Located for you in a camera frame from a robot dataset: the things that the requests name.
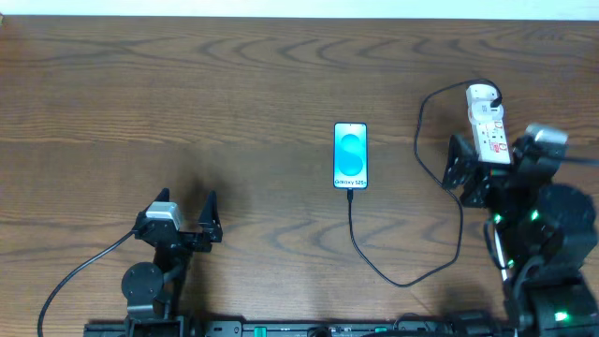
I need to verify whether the blue Galaxy smartphone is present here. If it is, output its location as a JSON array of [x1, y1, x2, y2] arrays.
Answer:
[[333, 123, 369, 189]]

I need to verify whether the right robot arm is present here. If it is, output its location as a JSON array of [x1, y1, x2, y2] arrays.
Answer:
[[442, 135, 598, 336]]

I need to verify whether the black USB charging cable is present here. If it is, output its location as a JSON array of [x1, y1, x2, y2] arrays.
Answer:
[[346, 78, 504, 288]]

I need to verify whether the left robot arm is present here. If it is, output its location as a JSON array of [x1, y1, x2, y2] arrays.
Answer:
[[121, 188, 223, 336]]

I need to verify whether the white power strip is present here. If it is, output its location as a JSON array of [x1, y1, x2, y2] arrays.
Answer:
[[468, 101, 511, 165]]

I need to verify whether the black left camera cable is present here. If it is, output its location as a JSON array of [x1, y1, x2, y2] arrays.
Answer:
[[36, 229, 137, 337]]

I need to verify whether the white USB charger plug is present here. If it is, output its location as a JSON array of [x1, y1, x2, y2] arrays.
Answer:
[[466, 83, 500, 105]]

